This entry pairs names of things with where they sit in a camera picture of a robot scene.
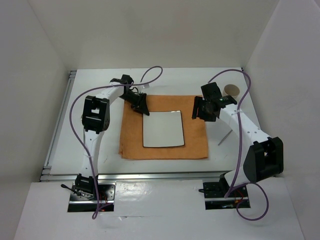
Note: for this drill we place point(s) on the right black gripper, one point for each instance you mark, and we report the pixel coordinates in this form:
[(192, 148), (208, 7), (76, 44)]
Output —
[(211, 118)]

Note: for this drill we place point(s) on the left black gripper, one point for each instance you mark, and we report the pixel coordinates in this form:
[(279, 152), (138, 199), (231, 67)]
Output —
[(140, 103)]

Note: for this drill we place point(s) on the square white plate black rim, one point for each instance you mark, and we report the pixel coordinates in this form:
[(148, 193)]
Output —
[(163, 129)]

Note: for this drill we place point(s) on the beige cylindrical cup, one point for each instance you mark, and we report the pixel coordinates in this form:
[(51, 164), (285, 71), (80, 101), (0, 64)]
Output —
[(231, 90)]

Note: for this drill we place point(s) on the orange cloth napkin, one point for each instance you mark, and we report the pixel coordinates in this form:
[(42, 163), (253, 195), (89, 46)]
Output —
[(195, 135)]

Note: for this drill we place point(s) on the silver table knife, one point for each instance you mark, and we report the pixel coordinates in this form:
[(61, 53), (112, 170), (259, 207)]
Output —
[(225, 137)]

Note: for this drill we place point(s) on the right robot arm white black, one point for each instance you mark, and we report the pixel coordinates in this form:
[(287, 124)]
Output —
[(260, 156)]

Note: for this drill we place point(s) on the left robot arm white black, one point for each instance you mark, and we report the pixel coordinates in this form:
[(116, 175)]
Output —
[(96, 120)]

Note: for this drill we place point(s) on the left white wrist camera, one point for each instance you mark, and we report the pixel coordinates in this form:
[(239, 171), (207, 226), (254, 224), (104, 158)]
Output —
[(145, 86)]

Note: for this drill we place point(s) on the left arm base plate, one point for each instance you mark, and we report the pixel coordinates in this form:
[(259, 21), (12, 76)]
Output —
[(80, 201)]

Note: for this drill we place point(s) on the aluminium table frame rail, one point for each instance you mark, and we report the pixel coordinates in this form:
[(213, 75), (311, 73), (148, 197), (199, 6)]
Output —
[(65, 155)]

